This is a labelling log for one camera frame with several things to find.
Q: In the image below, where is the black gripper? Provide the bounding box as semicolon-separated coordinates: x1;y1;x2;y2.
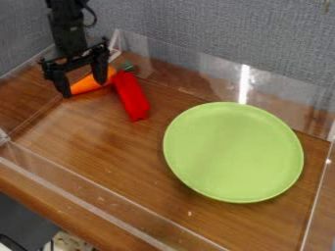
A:
38;37;109;98

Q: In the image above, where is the orange toy carrot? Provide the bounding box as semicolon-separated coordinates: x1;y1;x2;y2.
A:
69;61;136;96

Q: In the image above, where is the red cloth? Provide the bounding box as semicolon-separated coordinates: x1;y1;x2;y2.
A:
113;71;150;122

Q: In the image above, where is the green round plate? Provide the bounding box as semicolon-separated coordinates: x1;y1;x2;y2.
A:
162;102;302;203

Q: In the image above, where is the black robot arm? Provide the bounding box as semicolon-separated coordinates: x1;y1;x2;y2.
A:
38;0;109;98

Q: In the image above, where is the clear acrylic enclosure wall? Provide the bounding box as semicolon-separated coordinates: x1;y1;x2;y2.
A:
0;30;335;251

